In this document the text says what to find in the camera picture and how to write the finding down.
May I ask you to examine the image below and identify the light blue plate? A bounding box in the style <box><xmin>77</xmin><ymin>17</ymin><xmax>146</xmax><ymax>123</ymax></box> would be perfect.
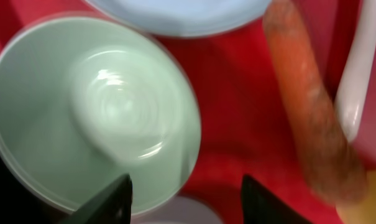
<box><xmin>85</xmin><ymin>0</ymin><xmax>270</xmax><ymax>38</ymax></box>

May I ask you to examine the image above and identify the light blue bowl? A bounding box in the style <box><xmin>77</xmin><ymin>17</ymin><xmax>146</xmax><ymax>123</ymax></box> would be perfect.
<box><xmin>131</xmin><ymin>196</ymin><xmax>224</xmax><ymax>224</ymax></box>

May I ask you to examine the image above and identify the orange carrot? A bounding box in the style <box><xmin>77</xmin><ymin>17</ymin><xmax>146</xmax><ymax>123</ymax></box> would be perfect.
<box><xmin>263</xmin><ymin>0</ymin><xmax>367</xmax><ymax>205</ymax></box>

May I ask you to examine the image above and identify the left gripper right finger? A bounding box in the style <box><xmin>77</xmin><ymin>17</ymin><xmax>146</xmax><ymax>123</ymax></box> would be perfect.
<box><xmin>241</xmin><ymin>174</ymin><xmax>311</xmax><ymax>224</ymax></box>

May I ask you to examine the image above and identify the green bowl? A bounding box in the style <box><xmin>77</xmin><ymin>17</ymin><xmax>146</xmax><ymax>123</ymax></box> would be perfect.
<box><xmin>0</xmin><ymin>16</ymin><xmax>201</xmax><ymax>216</ymax></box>

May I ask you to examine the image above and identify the white plastic spoon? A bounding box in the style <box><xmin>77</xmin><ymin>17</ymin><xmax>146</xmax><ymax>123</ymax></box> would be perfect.
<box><xmin>334</xmin><ymin>0</ymin><xmax>376</xmax><ymax>142</ymax></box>

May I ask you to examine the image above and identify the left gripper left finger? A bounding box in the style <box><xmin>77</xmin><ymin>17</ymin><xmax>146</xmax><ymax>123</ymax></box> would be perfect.
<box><xmin>59</xmin><ymin>174</ymin><xmax>132</xmax><ymax>224</ymax></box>

